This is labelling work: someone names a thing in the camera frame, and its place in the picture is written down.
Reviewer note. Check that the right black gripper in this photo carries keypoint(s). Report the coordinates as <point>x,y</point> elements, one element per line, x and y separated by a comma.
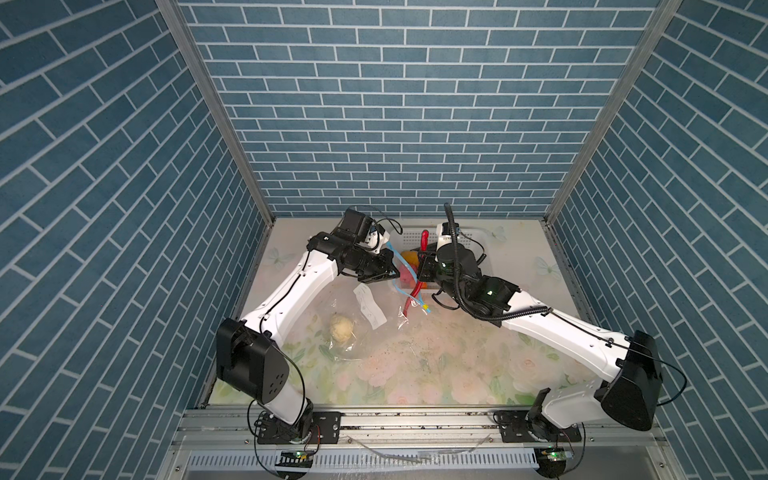
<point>430,258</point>

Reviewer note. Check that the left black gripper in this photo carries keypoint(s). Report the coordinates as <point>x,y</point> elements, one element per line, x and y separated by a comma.
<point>384,262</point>

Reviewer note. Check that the red chili pepper toy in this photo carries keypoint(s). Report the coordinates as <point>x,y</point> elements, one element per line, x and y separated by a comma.
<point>415,297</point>

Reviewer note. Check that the clear zip top bag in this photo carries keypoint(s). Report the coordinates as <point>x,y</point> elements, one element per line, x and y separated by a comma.
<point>384,336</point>

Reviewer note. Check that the cream white bun toy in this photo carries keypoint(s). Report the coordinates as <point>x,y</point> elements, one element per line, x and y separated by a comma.
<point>342,329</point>

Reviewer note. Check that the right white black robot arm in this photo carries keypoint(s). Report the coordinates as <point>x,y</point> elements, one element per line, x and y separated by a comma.
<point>627,368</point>

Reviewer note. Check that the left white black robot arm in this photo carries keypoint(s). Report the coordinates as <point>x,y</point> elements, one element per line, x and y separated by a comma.
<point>249,351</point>

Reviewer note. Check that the yellow potato toy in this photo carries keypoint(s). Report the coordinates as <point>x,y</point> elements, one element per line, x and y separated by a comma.
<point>411,257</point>

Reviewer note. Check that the white plastic mesh basket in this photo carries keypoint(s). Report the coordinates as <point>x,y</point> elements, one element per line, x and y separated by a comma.
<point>474,239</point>

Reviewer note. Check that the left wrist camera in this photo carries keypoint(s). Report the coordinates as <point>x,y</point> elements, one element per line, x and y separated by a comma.
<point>361,230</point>

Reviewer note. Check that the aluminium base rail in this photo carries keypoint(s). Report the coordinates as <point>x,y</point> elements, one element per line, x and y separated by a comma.
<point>464,442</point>

